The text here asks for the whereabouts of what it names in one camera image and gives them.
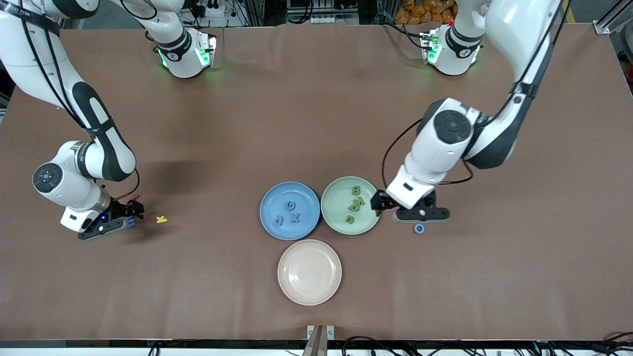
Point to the aluminium frame post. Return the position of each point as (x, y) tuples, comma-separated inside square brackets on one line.
[(606, 27)]

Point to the white power strip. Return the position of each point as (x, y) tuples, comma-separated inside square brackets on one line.
[(212, 10), (326, 20)]

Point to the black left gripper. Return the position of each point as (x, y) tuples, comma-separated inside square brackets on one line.
[(381, 201)]

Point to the blue foam lowercase g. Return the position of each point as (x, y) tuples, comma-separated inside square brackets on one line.
[(275, 220)]

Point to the orange packaged goods pile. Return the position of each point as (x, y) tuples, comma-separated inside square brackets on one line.
[(420, 10)]

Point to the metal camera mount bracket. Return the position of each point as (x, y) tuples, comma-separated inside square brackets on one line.
[(316, 346)]

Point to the green foam letter d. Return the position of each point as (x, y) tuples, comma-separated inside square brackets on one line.
[(352, 208)]

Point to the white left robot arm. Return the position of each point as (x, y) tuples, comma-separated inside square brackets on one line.
[(509, 29)]

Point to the blue foam letter O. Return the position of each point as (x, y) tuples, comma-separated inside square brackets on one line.
[(415, 228)]

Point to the green round plate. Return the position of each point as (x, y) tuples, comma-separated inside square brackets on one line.
[(336, 198)]

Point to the blue foam capital G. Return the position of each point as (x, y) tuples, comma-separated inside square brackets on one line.
[(286, 204)]

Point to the blue foam letter X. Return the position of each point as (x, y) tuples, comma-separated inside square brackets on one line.
[(295, 218)]

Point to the green foam letter B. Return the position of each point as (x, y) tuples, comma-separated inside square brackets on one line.
[(355, 190)]

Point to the beige round plate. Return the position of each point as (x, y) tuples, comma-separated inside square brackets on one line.
[(309, 272)]

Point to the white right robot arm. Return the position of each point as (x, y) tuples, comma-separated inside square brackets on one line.
[(29, 64)]

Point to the blue round plate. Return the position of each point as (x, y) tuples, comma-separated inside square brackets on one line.
[(277, 195)]

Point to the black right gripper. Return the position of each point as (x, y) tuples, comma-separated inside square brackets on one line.
[(120, 207)]

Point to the brown table cover sheet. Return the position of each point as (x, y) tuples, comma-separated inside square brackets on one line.
[(316, 123)]

